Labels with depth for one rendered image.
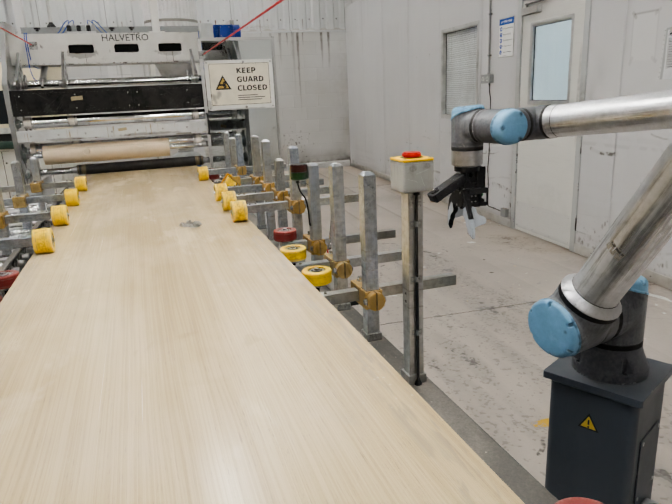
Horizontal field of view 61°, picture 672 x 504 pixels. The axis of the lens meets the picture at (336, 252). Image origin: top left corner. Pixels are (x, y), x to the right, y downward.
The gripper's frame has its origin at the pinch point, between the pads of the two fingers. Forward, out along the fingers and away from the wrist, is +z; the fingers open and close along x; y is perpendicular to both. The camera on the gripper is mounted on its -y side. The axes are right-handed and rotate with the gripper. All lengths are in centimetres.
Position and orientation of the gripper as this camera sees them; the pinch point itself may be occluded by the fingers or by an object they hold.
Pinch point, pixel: (459, 234)
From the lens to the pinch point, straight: 173.8
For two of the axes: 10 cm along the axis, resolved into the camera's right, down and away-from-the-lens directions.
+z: 0.5, 9.6, 2.7
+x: -2.5, -2.5, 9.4
